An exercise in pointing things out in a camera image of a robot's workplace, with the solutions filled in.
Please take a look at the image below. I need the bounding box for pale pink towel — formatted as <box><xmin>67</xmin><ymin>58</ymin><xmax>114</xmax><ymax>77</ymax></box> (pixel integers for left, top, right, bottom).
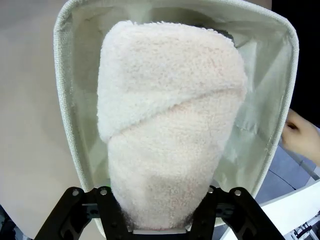
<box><xmin>96</xmin><ymin>20</ymin><xmax>249</xmax><ymax>231</ymax></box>

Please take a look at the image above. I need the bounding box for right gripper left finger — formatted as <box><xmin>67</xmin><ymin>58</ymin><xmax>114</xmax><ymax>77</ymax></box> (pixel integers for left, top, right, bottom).
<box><xmin>34</xmin><ymin>186</ymin><xmax>131</xmax><ymax>240</ymax></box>

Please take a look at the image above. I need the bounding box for white table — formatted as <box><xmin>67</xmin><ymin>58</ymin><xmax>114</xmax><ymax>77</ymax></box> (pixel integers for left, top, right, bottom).
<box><xmin>258</xmin><ymin>183</ymin><xmax>320</xmax><ymax>240</ymax></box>

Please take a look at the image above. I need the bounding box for person's left hand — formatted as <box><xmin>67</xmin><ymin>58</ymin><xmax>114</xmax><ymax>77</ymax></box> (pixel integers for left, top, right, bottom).
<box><xmin>281</xmin><ymin>109</ymin><xmax>320</xmax><ymax>181</ymax></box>

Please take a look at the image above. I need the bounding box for beige fabric storage basket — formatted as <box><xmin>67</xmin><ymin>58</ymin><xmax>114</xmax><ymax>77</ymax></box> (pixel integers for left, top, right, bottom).
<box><xmin>52</xmin><ymin>0</ymin><xmax>300</xmax><ymax>227</ymax></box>

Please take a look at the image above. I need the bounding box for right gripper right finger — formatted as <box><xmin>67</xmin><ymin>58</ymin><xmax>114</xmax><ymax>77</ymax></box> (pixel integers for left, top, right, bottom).
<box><xmin>192</xmin><ymin>186</ymin><xmax>286</xmax><ymax>240</ymax></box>

